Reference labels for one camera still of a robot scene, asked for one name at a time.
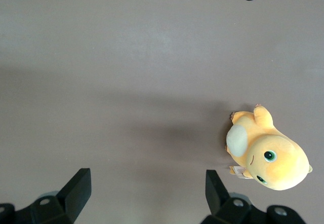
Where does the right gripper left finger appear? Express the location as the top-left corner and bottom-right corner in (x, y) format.
(0, 168), (92, 224)

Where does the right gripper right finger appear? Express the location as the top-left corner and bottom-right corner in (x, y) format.
(201, 169), (308, 224)

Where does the orange plush toy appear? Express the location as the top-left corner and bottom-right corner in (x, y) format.
(225, 104), (313, 191)

